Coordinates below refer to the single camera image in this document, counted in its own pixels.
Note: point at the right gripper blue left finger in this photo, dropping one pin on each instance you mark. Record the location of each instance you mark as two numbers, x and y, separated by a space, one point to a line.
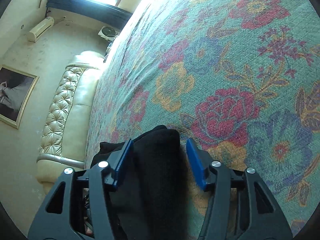
61 215

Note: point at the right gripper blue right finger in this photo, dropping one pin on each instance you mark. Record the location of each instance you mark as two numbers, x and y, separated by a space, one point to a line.
258 214

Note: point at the black studded pants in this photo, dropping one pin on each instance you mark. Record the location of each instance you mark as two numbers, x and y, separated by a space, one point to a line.
151 201

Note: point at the cream tufted leather headboard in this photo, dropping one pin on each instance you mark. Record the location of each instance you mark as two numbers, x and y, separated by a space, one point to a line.
64 136

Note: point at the floral bedspread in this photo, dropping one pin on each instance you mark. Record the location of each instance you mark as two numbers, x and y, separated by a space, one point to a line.
240 77

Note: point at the white desk fan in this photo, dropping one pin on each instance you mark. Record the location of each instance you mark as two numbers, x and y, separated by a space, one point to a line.
108 33

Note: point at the gold framed wall picture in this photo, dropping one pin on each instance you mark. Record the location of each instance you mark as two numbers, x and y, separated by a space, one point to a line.
16 88

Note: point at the white wall air conditioner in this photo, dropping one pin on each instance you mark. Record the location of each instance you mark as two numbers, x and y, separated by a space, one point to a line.
36 32

